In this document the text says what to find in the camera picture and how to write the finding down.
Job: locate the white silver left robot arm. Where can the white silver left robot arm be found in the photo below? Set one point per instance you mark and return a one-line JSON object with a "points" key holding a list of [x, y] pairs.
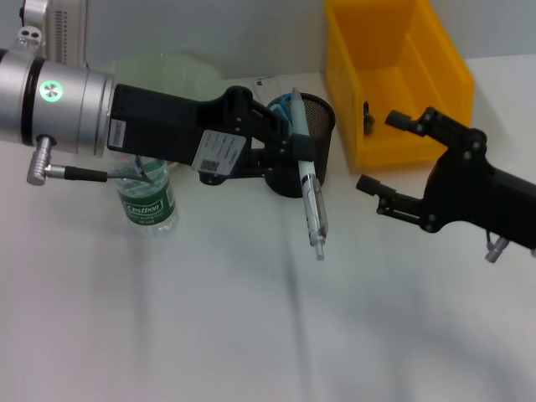
{"points": [[63, 113]]}

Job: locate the blue scissors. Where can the blue scissors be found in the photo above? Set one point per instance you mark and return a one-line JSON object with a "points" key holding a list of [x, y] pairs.
{"points": [[278, 106]]}

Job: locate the clear green-label water bottle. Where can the clear green-label water bottle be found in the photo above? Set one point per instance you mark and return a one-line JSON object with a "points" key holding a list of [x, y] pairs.
{"points": [[146, 209]]}

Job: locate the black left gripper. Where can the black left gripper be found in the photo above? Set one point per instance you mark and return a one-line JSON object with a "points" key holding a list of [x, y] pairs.
{"points": [[167, 125]]}

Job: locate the black mesh pen holder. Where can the black mesh pen holder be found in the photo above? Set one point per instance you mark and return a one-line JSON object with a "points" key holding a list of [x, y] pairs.
{"points": [[322, 125]]}

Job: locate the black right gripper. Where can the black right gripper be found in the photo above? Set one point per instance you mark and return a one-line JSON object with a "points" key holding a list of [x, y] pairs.
{"points": [[481, 197]]}

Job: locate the yellow plastic bin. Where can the yellow plastic bin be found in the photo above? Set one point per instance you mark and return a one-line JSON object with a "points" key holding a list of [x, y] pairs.
{"points": [[402, 50]]}

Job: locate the transparent plastic ruler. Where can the transparent plastic ruler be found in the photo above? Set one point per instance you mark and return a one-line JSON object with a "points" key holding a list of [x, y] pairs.
{"points": [[270, 86]]}

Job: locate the grey white pen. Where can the grey white pen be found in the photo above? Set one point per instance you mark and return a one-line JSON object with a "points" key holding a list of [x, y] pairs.
{"points": [[312, 197]]}

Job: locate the green glass fruit bowl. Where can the green glass fruit bowl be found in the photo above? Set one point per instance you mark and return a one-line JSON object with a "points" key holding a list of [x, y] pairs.
{"points": [[176, 75]]}

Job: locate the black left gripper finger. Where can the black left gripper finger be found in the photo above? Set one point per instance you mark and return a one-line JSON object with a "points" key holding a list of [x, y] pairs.
{"points": [[302, 146]]}

